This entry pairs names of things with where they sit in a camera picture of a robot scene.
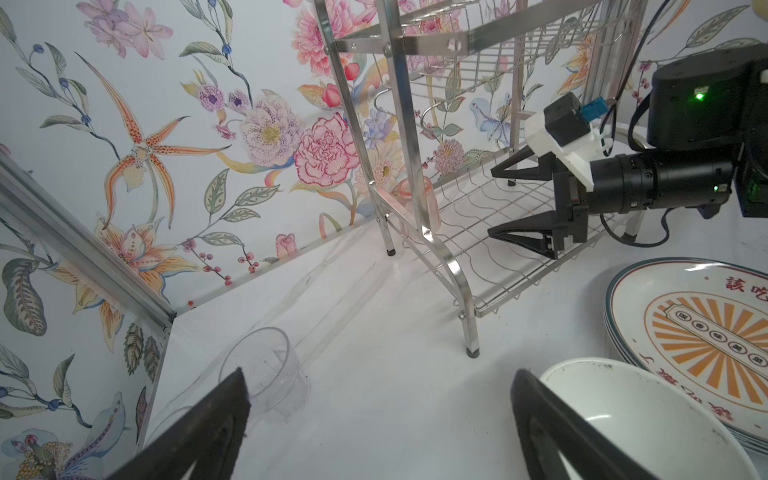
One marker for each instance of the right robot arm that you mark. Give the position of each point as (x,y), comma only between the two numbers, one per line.
(706,140)

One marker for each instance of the clear ribbed glass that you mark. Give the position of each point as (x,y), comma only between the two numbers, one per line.
(276,384)

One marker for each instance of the orange bowl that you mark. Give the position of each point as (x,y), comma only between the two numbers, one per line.
(664,431)

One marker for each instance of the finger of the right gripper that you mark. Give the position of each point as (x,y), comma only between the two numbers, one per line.
(542,171)
(542,233)

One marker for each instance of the steel two-tier dish rack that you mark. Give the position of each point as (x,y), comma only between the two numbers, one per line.
(436,93)

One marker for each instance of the small clear glass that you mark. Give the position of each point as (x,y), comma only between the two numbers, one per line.
(166,424)

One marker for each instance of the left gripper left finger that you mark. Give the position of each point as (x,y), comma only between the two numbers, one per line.
(203,444)

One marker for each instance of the white patterned plate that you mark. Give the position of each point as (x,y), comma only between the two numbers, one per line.
(709,347)

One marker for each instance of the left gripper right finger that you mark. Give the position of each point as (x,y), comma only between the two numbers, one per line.
(553,436)

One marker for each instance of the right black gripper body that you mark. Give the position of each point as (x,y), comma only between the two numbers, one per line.
(651,179)

